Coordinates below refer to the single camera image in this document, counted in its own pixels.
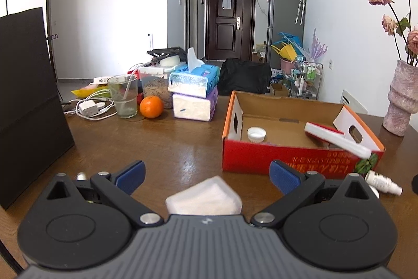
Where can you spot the purple hangers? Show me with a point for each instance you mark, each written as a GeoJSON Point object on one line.
{"type": "Point", "coordinates": [315, 48]}

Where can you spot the white stick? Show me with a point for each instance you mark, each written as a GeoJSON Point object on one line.
{"type": "Point", "coordinates": [150, 42]}

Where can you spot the pink ceramic vase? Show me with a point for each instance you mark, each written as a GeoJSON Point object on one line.
{"type": "Point", "coordinates": [401, 102]}

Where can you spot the small red box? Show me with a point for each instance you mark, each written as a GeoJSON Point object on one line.
{"type": "Point", "coordinates": [140, 98]}

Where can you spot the black paper bag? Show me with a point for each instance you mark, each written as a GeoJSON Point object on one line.
{"type": "Point", "coordinates": [29, 102]}

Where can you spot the white round container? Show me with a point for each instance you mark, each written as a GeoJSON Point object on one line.
{"type": "Point", "coordinates": [168, 61]}

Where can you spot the small brown cardboard box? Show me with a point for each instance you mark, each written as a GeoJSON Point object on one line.
{"type": "Point", "coordinates": [277, 90]}

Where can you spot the hanging folded umbrella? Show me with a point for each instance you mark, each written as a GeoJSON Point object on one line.
{"type": "Point", "coordinates": [301, 4]}

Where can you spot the white translucent plastic box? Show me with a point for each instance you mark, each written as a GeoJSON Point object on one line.
{"type": "Point", "coordinates": [202, 197]}

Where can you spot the dark brown entrance door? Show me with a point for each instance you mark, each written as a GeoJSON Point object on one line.
{"type": "Point", "coordinates": [230, 24]}

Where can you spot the glass cup with straw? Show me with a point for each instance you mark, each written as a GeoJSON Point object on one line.
{"type": "Point", "coordinates": [125, 102]}

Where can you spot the blue and yellow hangers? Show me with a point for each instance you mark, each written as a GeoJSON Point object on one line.
{"type": "Point", "coordinates": [287, 48]}

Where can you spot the purple tissue pack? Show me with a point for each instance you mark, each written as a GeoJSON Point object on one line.
{"type": "Point", "coordinates": [192, 107]}

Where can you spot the grey refrigerator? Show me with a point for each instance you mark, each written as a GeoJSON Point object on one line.
{"type": "Point", "coordinates": [282, 20]}

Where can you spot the black laptop stand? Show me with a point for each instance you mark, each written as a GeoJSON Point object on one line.
{"type": "Point", "coordinates": [166, 52]}

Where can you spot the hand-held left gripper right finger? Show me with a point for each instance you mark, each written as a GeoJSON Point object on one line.
{"type": "Point", "coordinates": [284, 177]}

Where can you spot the small white nozzle bottle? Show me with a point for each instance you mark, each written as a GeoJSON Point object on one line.
{"type": "Point", "coordinates": [380, 181]}

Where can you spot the white flat carton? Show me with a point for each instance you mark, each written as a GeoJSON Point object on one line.
{"type": "Point", "coordinates": [354, 101]}

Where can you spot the blue tissue pack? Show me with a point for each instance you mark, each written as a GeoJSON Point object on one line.
{"type": "Point", "coordinates": [192, 81]}

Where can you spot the black chair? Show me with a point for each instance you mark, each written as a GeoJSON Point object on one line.
{"type": "Point", "coordinates": [245, 76]}

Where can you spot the clear food container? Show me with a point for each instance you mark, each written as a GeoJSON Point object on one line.
{"type": "Point", "coordinates": [153, 86]}

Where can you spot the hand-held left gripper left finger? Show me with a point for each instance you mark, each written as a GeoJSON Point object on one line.
{"type": "Point", "coordinates": [130, 175]}

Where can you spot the orange fruit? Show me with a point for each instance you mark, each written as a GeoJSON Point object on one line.
{"type": "Point", "coordinates": [151, 107]}

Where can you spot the yellow packet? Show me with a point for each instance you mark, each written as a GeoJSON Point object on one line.
{"type": "Point", "coordinates": [86, 91]}

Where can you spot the red cardboard box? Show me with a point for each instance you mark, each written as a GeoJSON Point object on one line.
{"type": "Point", "coordinates": [277, 161]}

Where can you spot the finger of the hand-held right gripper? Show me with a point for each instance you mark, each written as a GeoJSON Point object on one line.
{"type": "Point", "coordinates": [415, 184]}

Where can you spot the pink bucket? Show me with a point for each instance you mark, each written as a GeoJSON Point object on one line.
{"type": "Point", "coordinates": [287, 66]}

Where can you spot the white bottle cap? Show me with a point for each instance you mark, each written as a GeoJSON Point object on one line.
{"type": "Point", "coordinates": [256, 135]}

